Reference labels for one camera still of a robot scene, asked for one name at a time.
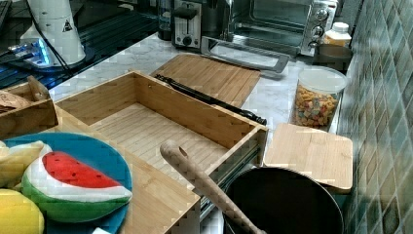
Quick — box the black drawer handle bar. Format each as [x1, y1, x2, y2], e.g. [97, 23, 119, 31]
[155, 74, 267, 126]

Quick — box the bamboo drawer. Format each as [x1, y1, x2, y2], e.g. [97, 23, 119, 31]
[54, 69, 269, 196]

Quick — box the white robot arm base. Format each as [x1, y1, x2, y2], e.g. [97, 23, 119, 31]
[20, 0, 86, 68]

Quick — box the large bamboo cutting board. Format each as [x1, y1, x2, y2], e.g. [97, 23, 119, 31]
[151, 54, 261, 107]

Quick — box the silver toaster oven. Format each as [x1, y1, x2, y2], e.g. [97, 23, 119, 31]
[201, 0, 339, 73]

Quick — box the silver black toaster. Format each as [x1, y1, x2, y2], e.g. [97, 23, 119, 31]
[172, 0, 202, 49]

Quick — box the black frying pan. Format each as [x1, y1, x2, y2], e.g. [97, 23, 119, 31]
[225, 168, 344, 234]

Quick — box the clear cereal jar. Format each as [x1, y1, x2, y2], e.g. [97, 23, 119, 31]
[290, 66, 348, 129]

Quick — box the blue round plate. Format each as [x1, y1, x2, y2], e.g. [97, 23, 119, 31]
[4, 133, 132, 234]

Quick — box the dark pepper grinder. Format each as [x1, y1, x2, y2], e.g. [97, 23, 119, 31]
[158, 0, 171, 41]

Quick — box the small bamboo cutting board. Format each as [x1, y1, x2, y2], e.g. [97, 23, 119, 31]
[263, 123, 353, 194]

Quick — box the dark brown bowl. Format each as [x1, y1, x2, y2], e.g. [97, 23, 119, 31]
[313, 44, 353, 72]

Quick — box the white lidded spice jar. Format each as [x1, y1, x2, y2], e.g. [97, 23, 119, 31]
[323, 22, 352, 47]

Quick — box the plush watermelon slice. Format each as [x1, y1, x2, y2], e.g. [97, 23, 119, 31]
[21, 151, 132, 222]

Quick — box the wooden box with utensils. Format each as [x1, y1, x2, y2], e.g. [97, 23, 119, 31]
[0, 76, 58, 139]

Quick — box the pale yellow plush banana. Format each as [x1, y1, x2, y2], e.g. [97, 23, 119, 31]
[0, 140, 52, 188]

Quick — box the yellow plush lemon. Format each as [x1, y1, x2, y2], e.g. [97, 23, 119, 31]
[0, 189, 45, 234]

